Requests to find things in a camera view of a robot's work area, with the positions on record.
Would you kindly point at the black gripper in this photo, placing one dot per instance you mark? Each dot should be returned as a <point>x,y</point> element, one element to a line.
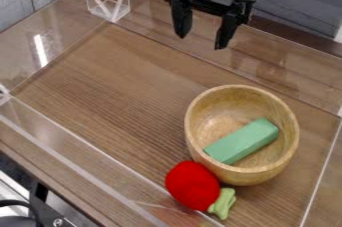
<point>215,7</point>

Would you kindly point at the wooden bowl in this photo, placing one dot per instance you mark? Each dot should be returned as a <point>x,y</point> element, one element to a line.
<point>221,110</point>

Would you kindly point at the red plush strawberry toy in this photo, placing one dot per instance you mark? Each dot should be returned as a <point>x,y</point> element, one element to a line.
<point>195,188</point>

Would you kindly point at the green rectangular block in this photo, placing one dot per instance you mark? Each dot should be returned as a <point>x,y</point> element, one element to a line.
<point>243,142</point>

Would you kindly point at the clear acrylic corner bracket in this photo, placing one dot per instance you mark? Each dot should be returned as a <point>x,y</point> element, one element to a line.
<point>110,10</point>

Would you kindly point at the clear acrylic enclosure wall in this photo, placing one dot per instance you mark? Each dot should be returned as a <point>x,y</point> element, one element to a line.
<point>93,96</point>

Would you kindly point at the black table clamp bracket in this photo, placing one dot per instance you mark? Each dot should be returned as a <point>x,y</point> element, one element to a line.
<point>49,217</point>

